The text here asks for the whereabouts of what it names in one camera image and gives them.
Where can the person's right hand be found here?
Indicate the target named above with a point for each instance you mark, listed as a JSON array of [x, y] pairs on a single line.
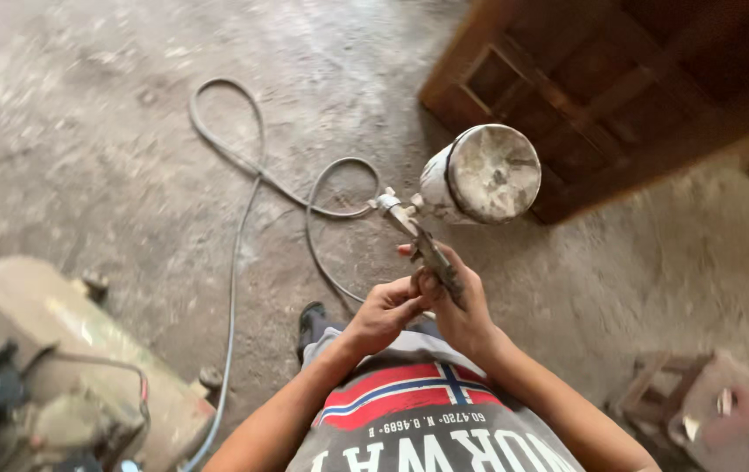
[[466, 314]]

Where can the dark compressor tube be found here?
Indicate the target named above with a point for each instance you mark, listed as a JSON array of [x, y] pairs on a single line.
[[141, 380]]

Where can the dusty air compressor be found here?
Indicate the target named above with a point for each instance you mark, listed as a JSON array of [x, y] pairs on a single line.
[[72, 354]]

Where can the brown wooden panel door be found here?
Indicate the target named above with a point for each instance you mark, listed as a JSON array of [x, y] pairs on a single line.
[[623, 85]]

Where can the person's left fingers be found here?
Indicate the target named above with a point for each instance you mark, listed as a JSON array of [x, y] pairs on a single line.
[[404, 295]]

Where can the person's black shoe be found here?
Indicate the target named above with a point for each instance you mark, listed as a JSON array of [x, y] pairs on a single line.
[[311, 324]]

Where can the paint-stained wooden stool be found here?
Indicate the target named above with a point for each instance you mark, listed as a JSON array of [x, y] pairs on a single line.
[[722, 406]]

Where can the person's left hand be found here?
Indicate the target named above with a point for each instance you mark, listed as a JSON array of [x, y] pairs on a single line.
[[377, 314]]

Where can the grey flag print t-shirt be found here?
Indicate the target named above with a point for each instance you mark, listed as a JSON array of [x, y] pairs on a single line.
[[427, 426]]

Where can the paint spray gun with cup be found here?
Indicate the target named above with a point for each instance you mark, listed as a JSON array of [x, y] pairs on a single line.
[[487, 174]]

